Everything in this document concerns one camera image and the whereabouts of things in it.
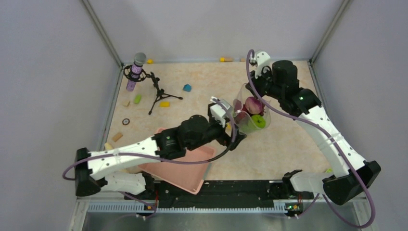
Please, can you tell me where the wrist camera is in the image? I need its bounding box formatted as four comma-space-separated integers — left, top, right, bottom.
249, 50, 271, 79
210, 96, 233, 128

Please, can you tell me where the pink plastic basket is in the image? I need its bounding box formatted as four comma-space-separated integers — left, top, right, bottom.
138, 145, 216, 195

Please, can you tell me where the clear zip top bag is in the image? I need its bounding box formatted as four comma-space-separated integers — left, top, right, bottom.
233, 84, 271, 135

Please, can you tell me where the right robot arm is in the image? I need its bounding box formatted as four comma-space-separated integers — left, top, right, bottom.
246, 57, 381, 206

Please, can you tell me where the cream wooden cylinder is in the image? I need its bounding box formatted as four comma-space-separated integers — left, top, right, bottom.
104, 142, 114, 151

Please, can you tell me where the green lettuce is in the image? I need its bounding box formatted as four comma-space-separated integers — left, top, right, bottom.
238, 116, 258, 134

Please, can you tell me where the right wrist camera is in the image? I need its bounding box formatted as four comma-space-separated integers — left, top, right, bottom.
249, 50, 271, 79

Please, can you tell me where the purple cable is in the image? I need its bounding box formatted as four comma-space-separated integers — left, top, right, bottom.
62, 98, 238, 211
246, 49, 377, 230

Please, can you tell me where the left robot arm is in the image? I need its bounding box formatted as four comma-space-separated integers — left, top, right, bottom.
74, 115, 246, 199

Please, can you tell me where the green lime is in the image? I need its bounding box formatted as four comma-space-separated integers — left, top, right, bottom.
251, 115, 266, 129

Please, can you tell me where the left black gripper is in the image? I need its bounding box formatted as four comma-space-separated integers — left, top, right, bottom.
188, 103, 246, 151

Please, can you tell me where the red sweet potato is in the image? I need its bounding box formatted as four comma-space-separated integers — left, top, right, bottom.
233, 99, 249, 124

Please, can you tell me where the yellow and wood cylinder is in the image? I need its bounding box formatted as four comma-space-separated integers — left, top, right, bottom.
219, 56, 234, 63

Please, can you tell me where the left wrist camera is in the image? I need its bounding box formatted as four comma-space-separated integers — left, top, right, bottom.
210, 96, 233, 128

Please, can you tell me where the blue block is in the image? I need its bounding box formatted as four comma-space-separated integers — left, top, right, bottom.
182, 84, 192, 92

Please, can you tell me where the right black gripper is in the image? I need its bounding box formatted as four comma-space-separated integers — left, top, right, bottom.
246, 65, 283, 100

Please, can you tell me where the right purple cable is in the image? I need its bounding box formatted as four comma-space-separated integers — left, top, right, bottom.
246, 49, 377, 230

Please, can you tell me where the purple microphone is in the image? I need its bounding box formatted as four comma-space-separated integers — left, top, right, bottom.
126, 52, 147, 92

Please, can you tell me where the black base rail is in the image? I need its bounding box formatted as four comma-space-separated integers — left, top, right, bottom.
134, 180, 303, 212

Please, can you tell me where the green block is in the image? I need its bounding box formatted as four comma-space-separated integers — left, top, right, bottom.
133, 94, 142, 104

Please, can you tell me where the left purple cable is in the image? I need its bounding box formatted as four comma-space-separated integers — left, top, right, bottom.
62, 98, 238, 211

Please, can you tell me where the red onion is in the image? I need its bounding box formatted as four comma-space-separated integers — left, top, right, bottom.
245, 96, 264, 115

